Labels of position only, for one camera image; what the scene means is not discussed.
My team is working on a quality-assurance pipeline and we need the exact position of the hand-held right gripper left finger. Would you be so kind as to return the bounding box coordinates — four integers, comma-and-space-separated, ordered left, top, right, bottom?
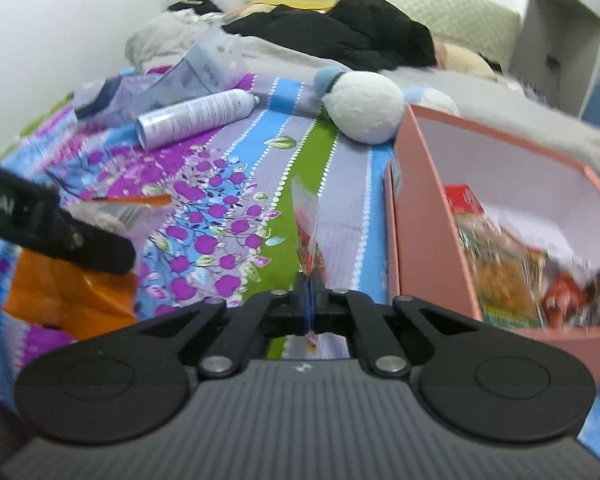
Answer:
125, 272, 310, 380

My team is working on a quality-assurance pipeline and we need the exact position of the black jacket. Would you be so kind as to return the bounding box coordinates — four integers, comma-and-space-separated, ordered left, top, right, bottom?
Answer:
222, 0, 439, 74

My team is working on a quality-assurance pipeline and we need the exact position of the white and blue plush toy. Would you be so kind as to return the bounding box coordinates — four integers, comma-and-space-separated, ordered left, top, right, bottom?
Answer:
314, 66, 461, 145

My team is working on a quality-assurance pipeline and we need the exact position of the purple floral bed sheet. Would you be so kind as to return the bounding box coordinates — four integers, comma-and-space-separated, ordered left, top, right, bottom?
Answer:
0, 65, 600, 456

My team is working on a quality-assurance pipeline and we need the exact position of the grey wardrobe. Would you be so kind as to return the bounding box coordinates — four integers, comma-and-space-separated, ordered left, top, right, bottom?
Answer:
509, 0, 600, 122

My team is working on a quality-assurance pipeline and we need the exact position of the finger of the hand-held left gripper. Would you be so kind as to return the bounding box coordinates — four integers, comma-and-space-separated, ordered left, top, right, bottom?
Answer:
60, 208, 137, 276

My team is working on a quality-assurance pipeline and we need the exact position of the small clear snack packet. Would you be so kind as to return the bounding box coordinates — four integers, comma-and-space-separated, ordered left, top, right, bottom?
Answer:
290, 175, 332, 357

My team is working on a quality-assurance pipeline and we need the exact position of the yellow pillow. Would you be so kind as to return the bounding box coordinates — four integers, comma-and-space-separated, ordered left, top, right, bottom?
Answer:
252, 0, 336, 11

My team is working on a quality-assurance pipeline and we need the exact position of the orange foil snack packet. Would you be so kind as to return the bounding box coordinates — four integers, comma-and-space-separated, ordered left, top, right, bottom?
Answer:
2, 191, 174, 344

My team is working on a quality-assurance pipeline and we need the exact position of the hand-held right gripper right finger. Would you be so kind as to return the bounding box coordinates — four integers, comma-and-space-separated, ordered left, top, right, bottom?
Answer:
311, 274, 492, 380

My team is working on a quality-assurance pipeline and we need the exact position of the clear blue-print plastic bag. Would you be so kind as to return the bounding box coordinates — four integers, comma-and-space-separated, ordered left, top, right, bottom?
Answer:
72, 22, 251, 124

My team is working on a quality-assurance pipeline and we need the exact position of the cream quilted headboard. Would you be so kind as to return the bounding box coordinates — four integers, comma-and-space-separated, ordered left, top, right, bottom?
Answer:
245, 0, 524, 62

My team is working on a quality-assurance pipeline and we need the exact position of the beige pillow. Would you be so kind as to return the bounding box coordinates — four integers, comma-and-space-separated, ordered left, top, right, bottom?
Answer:
435, 42, 497, 79

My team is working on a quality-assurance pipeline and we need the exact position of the white spray can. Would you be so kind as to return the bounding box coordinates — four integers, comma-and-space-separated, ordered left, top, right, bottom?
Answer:
136, 88, 262, 151

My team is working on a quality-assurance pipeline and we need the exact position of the pink cardboard box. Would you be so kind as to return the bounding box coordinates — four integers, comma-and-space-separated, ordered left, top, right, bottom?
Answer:
382, 104, 600, 387

